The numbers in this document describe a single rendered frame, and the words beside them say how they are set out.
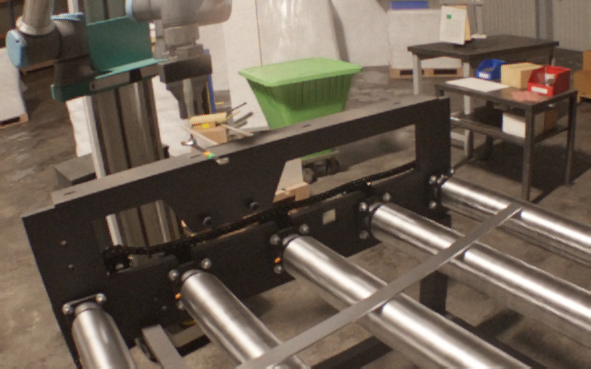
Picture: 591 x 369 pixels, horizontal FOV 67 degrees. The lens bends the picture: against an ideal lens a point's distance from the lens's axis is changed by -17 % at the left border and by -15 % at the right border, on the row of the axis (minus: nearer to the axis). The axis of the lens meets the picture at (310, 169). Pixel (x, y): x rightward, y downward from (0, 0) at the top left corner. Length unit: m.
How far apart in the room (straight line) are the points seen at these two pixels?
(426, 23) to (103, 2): 6.23
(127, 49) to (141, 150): 0.49
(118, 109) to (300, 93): 1.83
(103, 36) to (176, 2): 0.99
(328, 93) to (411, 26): 4.17
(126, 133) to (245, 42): 2.77
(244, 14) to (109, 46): 2.87
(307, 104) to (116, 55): 2.01
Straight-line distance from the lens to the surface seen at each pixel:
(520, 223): 1.51
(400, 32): 7.95
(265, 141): 1.32
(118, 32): 2.23
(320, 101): 3.94
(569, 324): 1.15
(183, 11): 1.25
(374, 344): 1.88
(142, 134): 2.40
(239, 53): 4.98
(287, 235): 1.42
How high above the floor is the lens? 1.55
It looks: 21 degrees down
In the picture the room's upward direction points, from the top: 5 degrees counter-clockwise
